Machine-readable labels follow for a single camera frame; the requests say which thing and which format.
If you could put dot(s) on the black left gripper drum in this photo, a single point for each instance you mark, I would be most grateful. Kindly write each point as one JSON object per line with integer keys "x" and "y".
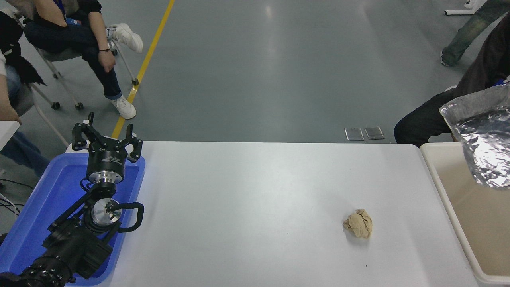
{"x": 106, "y": 159}

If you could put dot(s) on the silver foil plate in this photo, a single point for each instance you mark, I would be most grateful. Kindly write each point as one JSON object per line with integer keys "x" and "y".
{"x": 488, "y": 143}

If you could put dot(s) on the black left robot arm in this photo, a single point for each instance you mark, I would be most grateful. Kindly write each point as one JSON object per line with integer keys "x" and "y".
{"x": 75, "y": 247}

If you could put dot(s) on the metal floor plate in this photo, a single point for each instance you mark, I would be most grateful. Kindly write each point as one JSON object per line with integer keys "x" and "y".
{"x": 354, "y": 134}
{"x": 374, "y": 132}

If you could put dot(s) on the seated person's hand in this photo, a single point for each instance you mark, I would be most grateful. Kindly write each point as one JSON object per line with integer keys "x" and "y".
{"x": 107, "y": 59}

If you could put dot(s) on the hand of person beside table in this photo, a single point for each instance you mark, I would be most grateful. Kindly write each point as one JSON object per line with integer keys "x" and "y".
{"x": 8, "y": 114}

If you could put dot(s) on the grey wheeled chair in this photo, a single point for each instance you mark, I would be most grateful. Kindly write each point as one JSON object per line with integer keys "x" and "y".
{"x": 65, "y": 54}
{"x": 24, "y": 97}

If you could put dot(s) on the small white table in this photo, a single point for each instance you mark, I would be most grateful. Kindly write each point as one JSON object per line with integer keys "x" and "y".
{"x": 7, "y": 133}

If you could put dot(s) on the blue plastic tray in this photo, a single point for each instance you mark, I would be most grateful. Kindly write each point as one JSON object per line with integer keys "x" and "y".
{"x": 40, "y": 207}

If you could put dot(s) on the seated person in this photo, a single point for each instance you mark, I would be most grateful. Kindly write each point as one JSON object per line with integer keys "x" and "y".
{"x": 75, "y": 36}

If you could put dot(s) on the person beside white table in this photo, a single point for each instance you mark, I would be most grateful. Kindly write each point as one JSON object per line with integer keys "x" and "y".
{"x": 16, "y": 59}

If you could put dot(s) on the crumpled tan paper ball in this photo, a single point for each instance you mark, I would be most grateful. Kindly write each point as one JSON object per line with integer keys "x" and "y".
{"x": 358, "y": 224}

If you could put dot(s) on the person beside bin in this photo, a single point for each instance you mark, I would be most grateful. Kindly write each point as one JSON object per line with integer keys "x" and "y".
{"x": 430, "y": 115}

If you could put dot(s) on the walking person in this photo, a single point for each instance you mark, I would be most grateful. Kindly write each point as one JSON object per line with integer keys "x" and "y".
{"x": 466, "y": 36}

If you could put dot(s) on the white furniture base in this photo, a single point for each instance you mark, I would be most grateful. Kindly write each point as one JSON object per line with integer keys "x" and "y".
{"x": 458, "y": 12}

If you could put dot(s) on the large pale plastic bin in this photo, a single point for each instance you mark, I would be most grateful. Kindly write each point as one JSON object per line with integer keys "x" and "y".
{"x": 490, "y": 235}

